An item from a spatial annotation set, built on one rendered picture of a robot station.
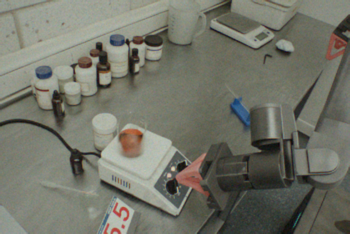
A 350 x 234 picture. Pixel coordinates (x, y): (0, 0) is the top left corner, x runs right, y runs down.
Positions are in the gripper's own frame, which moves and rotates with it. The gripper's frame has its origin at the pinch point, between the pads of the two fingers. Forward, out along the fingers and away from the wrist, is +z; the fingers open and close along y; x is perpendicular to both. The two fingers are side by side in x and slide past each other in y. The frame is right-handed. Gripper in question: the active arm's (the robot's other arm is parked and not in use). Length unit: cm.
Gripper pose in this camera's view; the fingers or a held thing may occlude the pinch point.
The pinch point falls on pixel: (180, 178)
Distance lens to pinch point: 55.7
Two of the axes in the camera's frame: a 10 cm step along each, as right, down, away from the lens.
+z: -7.9, 2.0, 5.8
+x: 4.7, 8.1, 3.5
